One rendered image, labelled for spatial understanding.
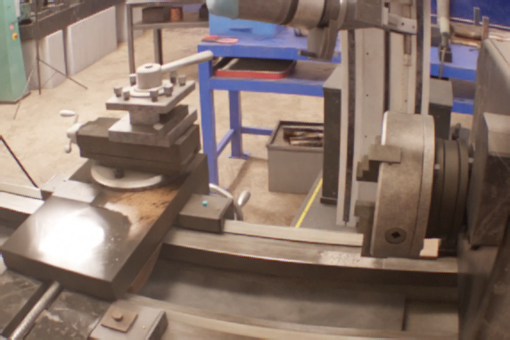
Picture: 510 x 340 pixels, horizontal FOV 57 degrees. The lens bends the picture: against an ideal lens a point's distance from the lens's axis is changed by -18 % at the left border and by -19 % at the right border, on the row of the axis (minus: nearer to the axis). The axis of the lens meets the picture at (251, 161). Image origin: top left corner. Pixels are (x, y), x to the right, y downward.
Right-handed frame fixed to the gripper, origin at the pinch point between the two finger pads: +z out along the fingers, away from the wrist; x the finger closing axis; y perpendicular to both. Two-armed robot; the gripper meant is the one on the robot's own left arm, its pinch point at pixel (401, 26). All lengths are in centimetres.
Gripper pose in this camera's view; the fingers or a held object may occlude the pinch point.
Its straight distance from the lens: 93.6
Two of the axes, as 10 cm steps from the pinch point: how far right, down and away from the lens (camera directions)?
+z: 9.4, 0.6, 3.3
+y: 1.0, -9.9, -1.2
